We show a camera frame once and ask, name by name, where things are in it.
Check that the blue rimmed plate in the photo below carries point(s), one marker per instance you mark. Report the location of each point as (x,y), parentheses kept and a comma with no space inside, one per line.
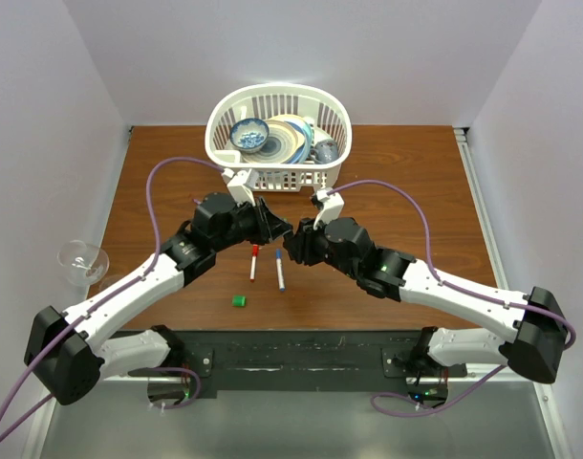
(303,151)

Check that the green pen cap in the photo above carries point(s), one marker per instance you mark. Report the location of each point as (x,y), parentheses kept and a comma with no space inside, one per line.
(239,301)

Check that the white blue marker pen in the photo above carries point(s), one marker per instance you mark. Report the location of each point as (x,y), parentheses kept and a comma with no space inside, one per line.
(280,275)

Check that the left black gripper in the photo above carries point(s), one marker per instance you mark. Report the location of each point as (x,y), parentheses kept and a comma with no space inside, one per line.
(269,226)

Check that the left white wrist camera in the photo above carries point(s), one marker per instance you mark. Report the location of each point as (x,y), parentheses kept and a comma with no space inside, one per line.
(240,185)

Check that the white plastic dish basket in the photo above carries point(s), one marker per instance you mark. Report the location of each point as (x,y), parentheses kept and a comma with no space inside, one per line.
(274,101)

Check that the aluminium frame rail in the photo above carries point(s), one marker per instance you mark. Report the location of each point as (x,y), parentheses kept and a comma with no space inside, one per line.
(480,206)

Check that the black green highlighter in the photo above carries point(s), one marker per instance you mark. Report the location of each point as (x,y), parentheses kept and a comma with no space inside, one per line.
(287,234)

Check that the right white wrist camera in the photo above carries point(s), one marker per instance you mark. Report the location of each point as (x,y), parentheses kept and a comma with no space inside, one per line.
(329,205)

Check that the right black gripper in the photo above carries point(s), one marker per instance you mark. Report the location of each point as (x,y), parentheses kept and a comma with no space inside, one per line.
(301,243)

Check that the blue white porcelain bowl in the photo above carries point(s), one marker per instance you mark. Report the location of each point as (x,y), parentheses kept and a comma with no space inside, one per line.
(249,135)

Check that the clear wine glass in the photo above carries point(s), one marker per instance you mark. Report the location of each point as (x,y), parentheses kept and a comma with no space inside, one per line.
(85,265)

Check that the beige swirl plate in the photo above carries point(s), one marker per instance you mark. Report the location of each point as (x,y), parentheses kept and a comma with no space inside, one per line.
(280,146)

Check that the white red marker pen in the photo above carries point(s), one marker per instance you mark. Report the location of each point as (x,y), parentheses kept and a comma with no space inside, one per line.
(252,272)

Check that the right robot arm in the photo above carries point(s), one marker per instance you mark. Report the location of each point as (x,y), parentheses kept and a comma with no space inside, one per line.
(525,332)

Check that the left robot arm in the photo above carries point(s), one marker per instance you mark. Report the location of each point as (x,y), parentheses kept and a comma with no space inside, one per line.
(73,350)

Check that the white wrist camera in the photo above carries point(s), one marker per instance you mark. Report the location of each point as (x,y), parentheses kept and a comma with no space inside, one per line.
(329,205)
(240,185)

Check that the grey patterned mug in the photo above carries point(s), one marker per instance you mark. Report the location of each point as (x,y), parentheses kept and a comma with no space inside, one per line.
(324,152)

